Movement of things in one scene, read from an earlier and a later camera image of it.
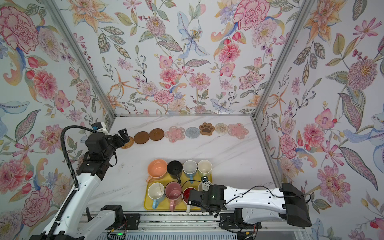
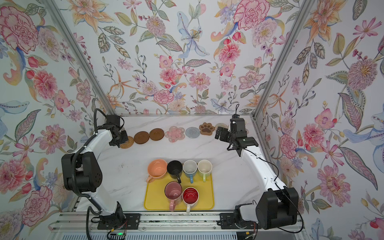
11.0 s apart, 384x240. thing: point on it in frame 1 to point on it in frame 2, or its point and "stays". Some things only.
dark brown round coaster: [156, 134] stays
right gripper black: [204, 210] to [225, 132]
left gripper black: [125, 138] to [125, 138]
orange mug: [157, 169] stays
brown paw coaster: [206, 129] stays
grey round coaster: [192, 132] stays
